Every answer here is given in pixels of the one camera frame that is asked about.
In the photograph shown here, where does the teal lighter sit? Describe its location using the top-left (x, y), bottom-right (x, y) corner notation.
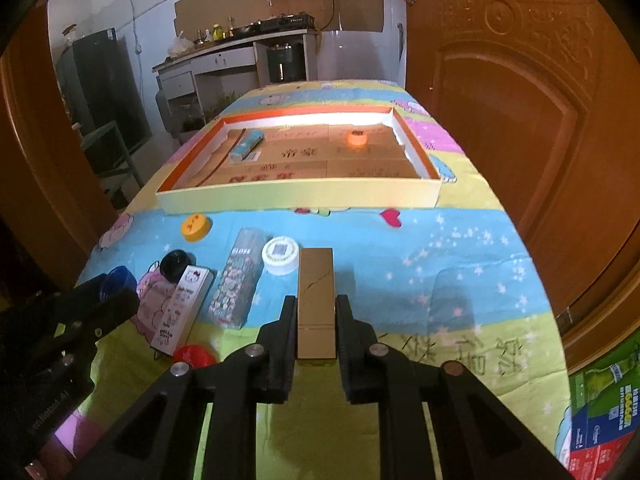
top-left (229, 130), bottom-right (264, 162)

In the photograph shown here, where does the yellow-orange bottle cap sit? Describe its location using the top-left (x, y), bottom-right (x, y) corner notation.
top-left (180, 214), bottom-right (212, 243)

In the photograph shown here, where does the white round QR cap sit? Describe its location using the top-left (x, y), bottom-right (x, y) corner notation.
top-left (262, 236), bottom-right (299, 275)

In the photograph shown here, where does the yellow oil bottle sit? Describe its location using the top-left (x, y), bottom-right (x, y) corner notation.
top-left (212, 24), bottom-right (224, 41)

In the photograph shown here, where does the colourful cartoon quilt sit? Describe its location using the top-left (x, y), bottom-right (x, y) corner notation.
top-left (49, 78), bottom-right (574, 480)

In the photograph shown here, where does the blue bottle cap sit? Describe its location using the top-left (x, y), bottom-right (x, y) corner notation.
top-left (100, 266), bottom-right (137, 301)

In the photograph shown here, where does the shallow orange-rimmed cardboard tray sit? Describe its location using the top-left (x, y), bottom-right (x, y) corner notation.
top-left (156, 105), bottom-right (442, 214)

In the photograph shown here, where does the green metal stool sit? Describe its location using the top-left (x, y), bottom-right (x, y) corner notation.
top-left (80, 120), bottom-right (144, 198)

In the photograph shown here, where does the orange bottle cap black label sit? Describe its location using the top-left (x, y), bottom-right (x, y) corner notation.
top-left (346, 129), bottom-right (368, 148)

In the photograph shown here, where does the black gas stove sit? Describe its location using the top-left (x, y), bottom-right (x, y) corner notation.
top-left (234, 13), bottom-right (314, 37)

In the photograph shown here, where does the grey gas cylinder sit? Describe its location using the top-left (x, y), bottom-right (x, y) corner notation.
top-left (155, 89), bottom-right (175, 136)

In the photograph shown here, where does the green beer carton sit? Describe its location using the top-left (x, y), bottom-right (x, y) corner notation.
top-left (563, 333), bottom-right (639, 479)

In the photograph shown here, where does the white plastic bag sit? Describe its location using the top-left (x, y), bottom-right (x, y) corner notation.
top-left (167, 32), bottom-right (194, 60)

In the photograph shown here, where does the gold rectangular box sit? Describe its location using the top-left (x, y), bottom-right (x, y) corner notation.
top-left (297, 248), bottom-right (336, 361)

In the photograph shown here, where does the cardboard wall panel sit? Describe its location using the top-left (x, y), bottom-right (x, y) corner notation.
top-left (174, 0), bottom-right (384, 40)

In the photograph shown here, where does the clear patterned rectangular box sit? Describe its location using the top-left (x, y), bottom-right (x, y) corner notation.
top-left (208, 228), bottom-right (268, 330)

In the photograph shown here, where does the carved wooden door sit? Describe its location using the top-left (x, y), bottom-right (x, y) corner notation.
top-left (407, 0), bottom-right (639, 370)

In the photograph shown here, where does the black air fryer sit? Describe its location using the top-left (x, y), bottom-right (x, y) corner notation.
top-left (267, 44), bottom-right (306, 84)

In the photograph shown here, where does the dark refrigerator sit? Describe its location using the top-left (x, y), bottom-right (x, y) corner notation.
top-left (55, 28), bottom-right (151, 152)

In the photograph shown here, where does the red bottle cap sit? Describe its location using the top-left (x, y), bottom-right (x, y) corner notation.
top-left (172, 344), bottom-right (217, 368)

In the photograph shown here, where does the white cartoon rectangular box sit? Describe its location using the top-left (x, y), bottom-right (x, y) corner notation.
top-left (151, 266), bottom-right (214, 356)

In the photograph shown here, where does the kitchen counter cabinet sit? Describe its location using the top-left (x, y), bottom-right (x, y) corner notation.
top-left (153, 29), bottom-right (320, 136)

